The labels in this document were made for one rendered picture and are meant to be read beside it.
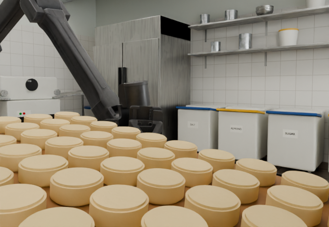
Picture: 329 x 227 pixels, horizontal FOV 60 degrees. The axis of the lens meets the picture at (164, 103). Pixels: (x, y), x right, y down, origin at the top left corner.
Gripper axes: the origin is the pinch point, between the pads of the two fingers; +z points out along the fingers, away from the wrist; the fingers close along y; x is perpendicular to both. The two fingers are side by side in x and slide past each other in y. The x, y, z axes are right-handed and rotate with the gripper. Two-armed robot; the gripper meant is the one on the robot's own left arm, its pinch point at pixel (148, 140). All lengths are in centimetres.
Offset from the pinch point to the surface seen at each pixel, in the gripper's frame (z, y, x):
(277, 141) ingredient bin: -250, 59, -180
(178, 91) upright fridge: -383, 17, -87
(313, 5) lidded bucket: -269, -103, -217
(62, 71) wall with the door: -526, 3, 114
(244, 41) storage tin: -329, -60, -161
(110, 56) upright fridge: -419, -30, 21
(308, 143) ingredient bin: -227, 55, -203
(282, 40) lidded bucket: -292, -61, -196
